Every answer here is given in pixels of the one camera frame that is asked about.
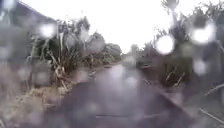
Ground dark wet asphalt path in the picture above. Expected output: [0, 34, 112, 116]
[49, 61, 201, 128]

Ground dark green bushes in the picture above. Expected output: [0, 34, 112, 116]
[131, 0, 224, 128]

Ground dry straw ground strip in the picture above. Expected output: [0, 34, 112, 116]
[0, 63, 91, 128]

